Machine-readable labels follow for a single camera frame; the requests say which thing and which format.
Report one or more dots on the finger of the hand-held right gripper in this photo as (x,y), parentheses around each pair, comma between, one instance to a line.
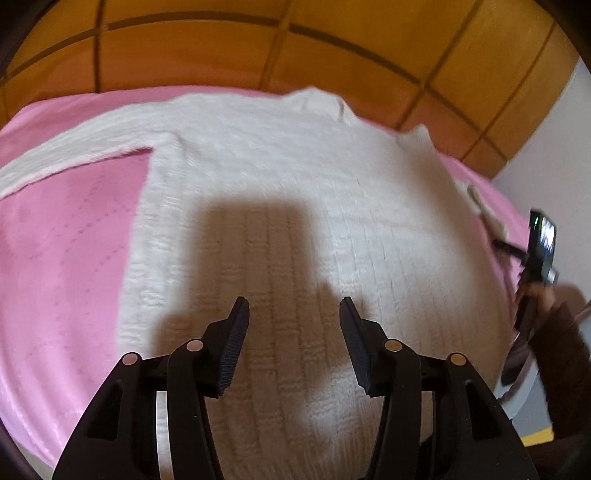
(508,248)

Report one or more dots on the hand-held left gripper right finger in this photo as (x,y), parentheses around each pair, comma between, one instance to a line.
(358,341)

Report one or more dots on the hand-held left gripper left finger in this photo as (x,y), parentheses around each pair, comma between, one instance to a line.
(231,341)

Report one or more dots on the white knit sweater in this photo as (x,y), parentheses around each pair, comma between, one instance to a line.
(286,184)

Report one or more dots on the person's right forearm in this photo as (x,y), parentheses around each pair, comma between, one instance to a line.
(570,350)

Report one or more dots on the person's right hand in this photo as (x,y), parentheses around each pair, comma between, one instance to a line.
(540,297)

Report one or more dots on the pink blanket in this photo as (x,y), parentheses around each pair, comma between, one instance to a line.
(64,258)

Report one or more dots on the yellow object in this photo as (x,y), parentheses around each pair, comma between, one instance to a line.
(538,436)

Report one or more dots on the wooden panelled headboard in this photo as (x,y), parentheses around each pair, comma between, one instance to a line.
(323,46)

